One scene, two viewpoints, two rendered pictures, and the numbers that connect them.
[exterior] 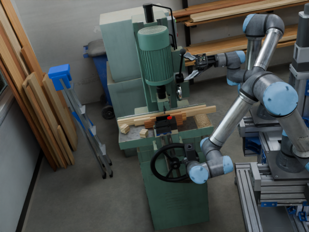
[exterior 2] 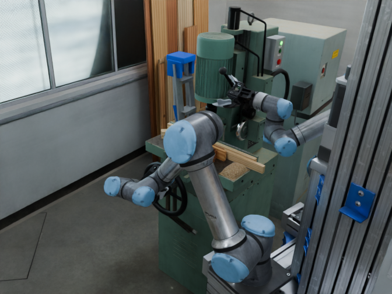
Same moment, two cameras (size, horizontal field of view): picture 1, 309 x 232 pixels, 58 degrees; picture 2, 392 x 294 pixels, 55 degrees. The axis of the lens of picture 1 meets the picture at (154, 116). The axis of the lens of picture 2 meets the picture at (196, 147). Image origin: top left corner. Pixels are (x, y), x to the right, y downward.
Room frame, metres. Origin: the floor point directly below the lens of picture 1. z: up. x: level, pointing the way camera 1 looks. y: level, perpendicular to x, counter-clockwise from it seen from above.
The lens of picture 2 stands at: (0.14, -1.15, 1.87)
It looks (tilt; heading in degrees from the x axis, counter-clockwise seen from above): 28 degrees down; 39
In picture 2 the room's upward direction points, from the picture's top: 3 degrees clockwise
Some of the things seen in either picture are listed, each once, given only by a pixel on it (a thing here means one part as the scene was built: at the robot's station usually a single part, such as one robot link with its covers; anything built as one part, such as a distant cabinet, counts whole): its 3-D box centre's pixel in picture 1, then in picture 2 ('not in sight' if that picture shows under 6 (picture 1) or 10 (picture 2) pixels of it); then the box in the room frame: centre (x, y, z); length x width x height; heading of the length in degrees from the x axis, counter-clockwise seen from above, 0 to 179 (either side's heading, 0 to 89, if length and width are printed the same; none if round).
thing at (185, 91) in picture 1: (182, 88); (254, 128); (1.77, -0.23, 1.02); 0.09 x 0.07 x 0.12; 90
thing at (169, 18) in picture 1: (171, 29); (273, 52); (1.91, -0.21, 1.40); 0.10 x 0.06 x 0.16; 0
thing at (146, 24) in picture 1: (149, 18); (234, 25); (1.73, -0.07, 1.54); 0.08 x 0.08 x 0.17; 0
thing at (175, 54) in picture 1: (177, 59); (261, 90); (1.80, -0.22, 1.23); 0.09 x 0.08 x 0.15; 0
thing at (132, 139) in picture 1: (165, 133); (192, 160); (1.48, -0.05, 0.87); 0.61 x 0.30 x 0.06; 90
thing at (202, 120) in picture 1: (202, 118); (234, 168); (1.50, -0.30, 0.92); 0.14 x 0.09 x 0.04; 0
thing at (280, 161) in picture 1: (291, 155); (252, 260); (1.09, -0.68, 0.87); 0.15 x 0.15 x 0.10
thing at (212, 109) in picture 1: (174, 115); (218, 150); (1.59, -0.14, 0.92); 0.55 x 0.02 x 0.04; 90
